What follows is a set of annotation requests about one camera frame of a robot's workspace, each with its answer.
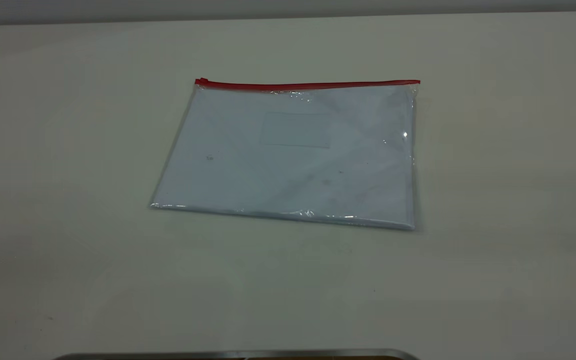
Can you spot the clear plastic zipper bag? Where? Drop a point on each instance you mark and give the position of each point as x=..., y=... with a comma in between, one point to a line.
x=293, y=155

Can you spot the red zipper slider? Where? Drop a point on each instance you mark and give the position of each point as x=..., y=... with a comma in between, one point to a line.
x=201, y=81

